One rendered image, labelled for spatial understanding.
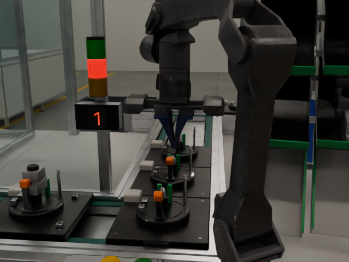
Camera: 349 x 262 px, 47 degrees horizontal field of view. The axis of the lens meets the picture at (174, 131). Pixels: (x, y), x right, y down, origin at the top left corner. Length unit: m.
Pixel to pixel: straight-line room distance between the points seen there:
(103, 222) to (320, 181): 0.58
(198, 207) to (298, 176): 0.28
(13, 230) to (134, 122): 1.28
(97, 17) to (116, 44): 10.71
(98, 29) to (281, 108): 0.52
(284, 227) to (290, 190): 0.09
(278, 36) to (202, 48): 10.95
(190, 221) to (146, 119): 1.24
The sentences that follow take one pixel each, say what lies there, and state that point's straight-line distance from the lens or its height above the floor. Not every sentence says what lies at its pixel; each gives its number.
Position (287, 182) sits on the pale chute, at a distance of 1.02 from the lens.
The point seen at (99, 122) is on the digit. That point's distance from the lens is 1.11.
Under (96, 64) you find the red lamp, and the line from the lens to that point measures 1.09.
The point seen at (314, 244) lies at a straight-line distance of 1.22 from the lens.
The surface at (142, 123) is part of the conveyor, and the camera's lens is 2.22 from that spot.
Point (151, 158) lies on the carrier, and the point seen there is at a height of 0.97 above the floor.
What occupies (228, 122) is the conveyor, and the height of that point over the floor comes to 0.93.
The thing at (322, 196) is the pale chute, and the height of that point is 1.05.
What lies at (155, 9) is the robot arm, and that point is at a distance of 0.72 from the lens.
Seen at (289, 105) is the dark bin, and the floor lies 1.26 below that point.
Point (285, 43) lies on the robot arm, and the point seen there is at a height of 1.43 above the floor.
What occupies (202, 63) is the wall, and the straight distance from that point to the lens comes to 11.51.
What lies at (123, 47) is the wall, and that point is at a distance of 11.79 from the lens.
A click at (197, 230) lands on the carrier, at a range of 1.01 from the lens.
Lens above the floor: 1.46
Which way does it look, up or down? 16 degrees down
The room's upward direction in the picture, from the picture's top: straight up
